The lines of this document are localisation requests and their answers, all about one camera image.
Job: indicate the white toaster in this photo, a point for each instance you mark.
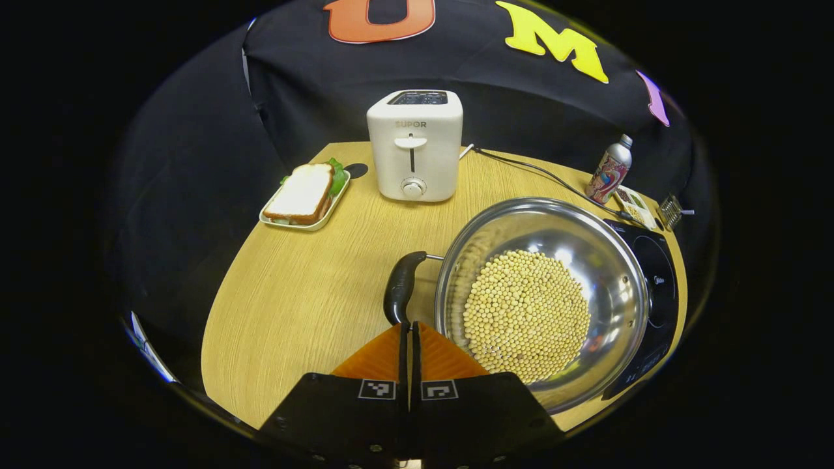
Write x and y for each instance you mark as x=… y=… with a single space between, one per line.
x=391 y=169

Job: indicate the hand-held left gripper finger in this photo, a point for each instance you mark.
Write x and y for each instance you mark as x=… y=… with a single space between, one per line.
x=416 y=358
x=404 y=358

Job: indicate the silver printed bottle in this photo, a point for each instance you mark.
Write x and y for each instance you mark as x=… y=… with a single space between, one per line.
x=609 y=172

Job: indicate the pile of soybeans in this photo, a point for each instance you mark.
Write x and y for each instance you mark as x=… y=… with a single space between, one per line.
x=521 y=312

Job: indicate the white blue banner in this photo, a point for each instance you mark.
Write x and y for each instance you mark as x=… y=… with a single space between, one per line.
x=151 y=355

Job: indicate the black backdrop cloth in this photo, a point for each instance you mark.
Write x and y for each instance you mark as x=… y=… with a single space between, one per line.
x=293 y=85

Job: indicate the white rectangular tray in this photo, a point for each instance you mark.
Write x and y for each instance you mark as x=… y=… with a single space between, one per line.
x=311 y=227

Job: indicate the black induction cooktop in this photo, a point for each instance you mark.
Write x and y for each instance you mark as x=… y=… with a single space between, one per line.
x=661 y=286

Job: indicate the white printed packet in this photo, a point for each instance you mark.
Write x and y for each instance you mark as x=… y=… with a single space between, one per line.
x=635 y=205

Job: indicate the sandwich with lettuce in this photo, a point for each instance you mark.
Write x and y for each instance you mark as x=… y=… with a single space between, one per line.
x=303 y=192

